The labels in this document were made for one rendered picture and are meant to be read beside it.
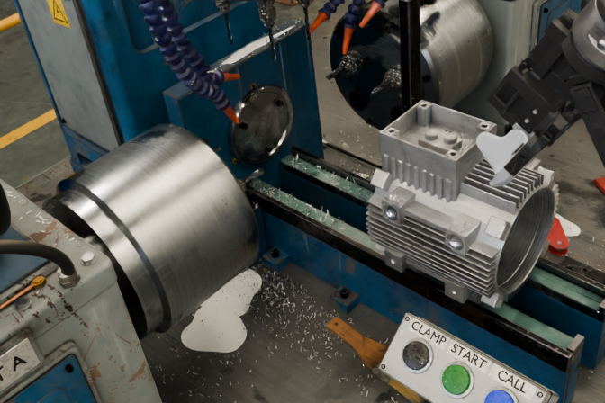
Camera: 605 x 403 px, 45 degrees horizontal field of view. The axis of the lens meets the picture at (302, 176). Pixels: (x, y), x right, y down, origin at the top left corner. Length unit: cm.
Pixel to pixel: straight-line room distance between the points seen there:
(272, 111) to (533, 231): 49
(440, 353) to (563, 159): 81
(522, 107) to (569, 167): 74
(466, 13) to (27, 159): 240
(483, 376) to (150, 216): 44
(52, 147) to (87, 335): 254
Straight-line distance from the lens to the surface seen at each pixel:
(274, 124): 129
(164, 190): 95
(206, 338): 121
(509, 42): 143
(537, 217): 109
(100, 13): 117
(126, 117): 125
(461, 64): 131
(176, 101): 114
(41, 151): 339
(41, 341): 85
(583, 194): 146
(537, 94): 76
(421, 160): 97
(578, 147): 158
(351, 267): 118
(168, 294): 95
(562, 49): 75
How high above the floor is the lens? 170
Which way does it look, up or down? 37 degrees down
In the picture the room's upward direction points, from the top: 8 degrees counter-clockwise
